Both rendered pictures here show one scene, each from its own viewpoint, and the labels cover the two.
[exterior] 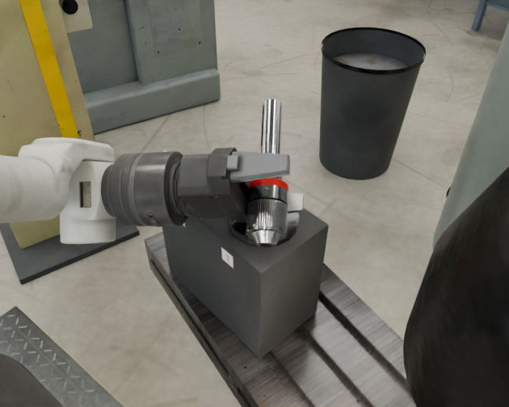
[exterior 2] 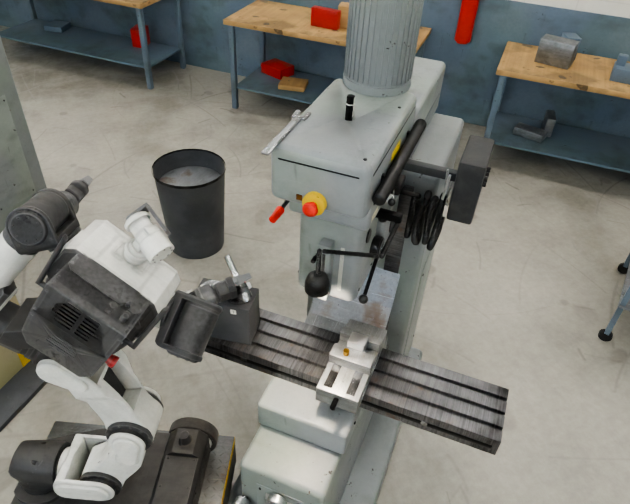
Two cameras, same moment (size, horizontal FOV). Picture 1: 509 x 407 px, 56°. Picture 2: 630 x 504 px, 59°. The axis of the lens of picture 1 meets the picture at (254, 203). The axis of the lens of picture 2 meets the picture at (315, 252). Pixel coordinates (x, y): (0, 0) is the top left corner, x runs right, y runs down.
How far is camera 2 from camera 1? 1.48 m
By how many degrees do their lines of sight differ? 28
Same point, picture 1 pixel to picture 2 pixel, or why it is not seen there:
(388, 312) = not seen: hidden behind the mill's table
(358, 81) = (190, 194)
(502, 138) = (304, 264)
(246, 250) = (239, 306)
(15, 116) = not seen: outside the picture
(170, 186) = (214, 294)
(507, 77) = (302, 256)
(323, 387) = (275, 343)
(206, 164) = (224, 284)
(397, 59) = (204, 166)
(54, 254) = (12, 400)
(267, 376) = (256, 348)
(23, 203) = not seen: hidden behind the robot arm
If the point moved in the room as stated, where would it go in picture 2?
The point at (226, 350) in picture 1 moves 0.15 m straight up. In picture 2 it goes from (237, 348) to (235, 320)
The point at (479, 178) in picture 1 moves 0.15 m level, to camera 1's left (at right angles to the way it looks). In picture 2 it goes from (303, 269) to (261, 287)
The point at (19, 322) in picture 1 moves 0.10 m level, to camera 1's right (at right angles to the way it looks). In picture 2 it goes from (67, 427) to (90, 416)
